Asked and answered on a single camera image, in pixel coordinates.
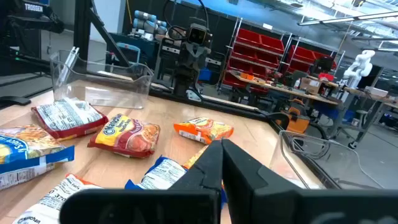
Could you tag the wooden top workbench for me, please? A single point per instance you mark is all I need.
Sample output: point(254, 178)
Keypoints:
point(280, 88)

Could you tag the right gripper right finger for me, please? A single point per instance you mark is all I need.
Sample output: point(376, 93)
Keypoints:
point(280, 205)

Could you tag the black flat table bracket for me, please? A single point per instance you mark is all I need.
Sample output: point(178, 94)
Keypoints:
point(14, 101)

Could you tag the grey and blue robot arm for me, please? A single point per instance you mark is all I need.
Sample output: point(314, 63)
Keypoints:
point(146, 25)

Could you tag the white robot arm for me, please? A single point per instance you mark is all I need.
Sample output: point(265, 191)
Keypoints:
point(360, 67)

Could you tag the cardboard box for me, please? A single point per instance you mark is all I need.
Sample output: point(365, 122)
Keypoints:
point(311, 85)

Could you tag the light blue cart frame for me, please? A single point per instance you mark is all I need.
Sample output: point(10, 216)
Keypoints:
point(136, 49)

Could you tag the clear plastic bin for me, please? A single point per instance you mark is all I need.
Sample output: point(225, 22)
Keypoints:
point(295, 161)
point(124, 90)

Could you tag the metal rack with red bins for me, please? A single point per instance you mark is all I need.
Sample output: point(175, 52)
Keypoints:
point(301, 54)
point(258, 40)

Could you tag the blue crate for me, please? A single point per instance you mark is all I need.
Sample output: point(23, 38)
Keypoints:
point(205, 75)

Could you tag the orange Maruchan noodle pack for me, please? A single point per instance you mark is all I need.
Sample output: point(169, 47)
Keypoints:
point(46, 202)
point(202, 129)

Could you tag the red Maruchan noodle pack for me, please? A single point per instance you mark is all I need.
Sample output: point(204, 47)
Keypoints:
point(124, 135)
point(68, 116)

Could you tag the hanging ceiling light fixture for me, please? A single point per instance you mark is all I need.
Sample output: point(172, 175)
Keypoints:
point(348, 18)

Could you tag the grey metal workbench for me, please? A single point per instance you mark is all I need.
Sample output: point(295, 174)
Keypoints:
point(373, 96)

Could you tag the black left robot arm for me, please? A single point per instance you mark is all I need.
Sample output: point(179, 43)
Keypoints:
point(183, 82)

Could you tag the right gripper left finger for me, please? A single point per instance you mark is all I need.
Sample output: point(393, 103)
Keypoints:
point(174, 205)

